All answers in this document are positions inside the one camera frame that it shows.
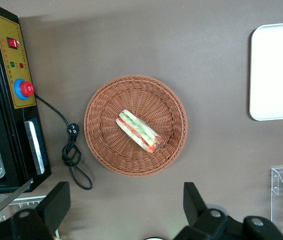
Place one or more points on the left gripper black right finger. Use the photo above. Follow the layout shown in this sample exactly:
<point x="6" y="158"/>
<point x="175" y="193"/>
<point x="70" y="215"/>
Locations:
<point x="196" y="212"/>

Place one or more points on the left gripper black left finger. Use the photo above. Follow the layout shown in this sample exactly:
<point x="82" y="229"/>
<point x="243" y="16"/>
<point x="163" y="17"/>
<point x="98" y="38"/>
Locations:
<point x="54" y="210"/>

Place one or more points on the triangle sandwich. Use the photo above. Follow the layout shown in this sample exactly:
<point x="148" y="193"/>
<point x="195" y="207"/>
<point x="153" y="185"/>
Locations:
<point x="137" y="130"/>

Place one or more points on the round brown wicker basket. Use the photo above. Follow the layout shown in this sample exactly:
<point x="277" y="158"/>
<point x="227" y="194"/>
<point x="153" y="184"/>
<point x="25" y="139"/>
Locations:
<point x="111" y="150"/>

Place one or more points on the cream plastic tray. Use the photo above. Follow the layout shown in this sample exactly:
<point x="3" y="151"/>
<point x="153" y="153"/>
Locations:
<point x="276" y="72"/>

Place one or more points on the grey metal lever bar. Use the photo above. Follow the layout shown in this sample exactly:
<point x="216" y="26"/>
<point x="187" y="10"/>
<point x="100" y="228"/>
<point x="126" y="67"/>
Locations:
<point x="9" y="199"/>

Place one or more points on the black sealing machine yellow panel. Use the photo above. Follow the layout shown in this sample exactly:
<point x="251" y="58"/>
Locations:
<point x="16" y="75"/>

